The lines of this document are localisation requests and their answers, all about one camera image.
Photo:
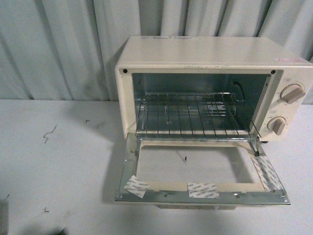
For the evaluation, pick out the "cream glass oven door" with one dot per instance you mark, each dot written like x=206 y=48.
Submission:
x=209 y=172

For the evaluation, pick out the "cream Toshiba toaster oven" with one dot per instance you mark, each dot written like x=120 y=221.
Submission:
x=256 y=70

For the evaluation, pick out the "lower beige control knob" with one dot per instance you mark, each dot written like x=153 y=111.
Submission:
x=277 y=125

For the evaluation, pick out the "beige control knob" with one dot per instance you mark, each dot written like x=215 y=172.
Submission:
x=277 y=125
x=292 y=93

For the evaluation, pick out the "grey pleated curtain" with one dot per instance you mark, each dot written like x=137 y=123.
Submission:
x=67 y=49

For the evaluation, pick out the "upper beige control knob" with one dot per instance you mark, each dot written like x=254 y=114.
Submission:
x=292 y=93

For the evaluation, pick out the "metal wire oven rack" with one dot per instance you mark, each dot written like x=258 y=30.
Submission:
x=191 y=116

